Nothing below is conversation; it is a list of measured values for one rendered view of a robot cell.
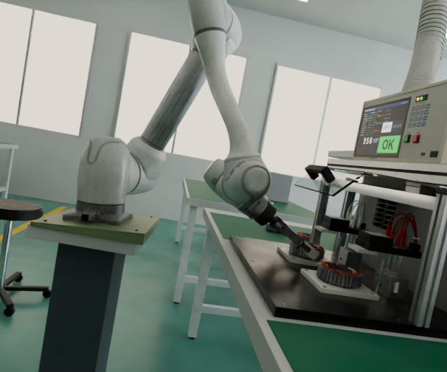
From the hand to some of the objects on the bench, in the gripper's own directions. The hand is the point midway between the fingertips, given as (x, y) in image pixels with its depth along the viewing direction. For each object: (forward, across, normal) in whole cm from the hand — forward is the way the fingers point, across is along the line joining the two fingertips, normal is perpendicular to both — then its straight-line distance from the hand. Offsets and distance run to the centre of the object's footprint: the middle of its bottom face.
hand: (306, 249), depth 119 cm
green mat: (+23, -52, +7) cm, 58 cm away
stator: (+1, 0, -2) cm, 2 cm away
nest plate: (+2, +24, -3) cm, 24 cm away
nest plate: (+2, 0, -3) cm, 3 cm away
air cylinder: (+14, 0, +4) cm, 15 cm away
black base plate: (+4, +12, -4) cm, 13 cm away
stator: (+1, +24, -2) cm, 24 cm away
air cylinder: (+14, +24, +4) cm, 28 cm away
